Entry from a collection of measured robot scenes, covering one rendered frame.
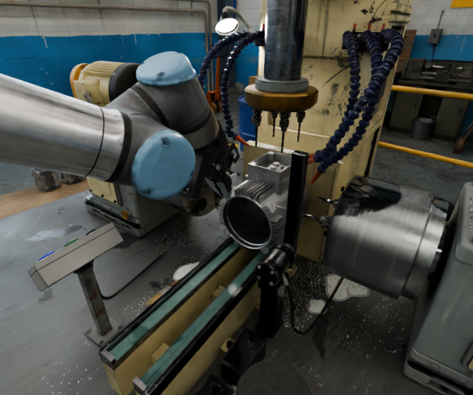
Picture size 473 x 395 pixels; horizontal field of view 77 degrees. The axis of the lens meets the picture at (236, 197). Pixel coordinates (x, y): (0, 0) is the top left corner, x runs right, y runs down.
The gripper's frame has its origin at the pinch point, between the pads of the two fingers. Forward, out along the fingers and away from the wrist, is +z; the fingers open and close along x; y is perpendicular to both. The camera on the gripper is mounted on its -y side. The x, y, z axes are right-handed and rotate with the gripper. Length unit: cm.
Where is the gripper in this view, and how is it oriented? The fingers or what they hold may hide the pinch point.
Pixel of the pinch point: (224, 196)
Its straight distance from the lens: 77.3
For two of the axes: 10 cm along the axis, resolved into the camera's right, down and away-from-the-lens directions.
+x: -8.2, -2.8, 4.9
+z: 2.8, 5.5, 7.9
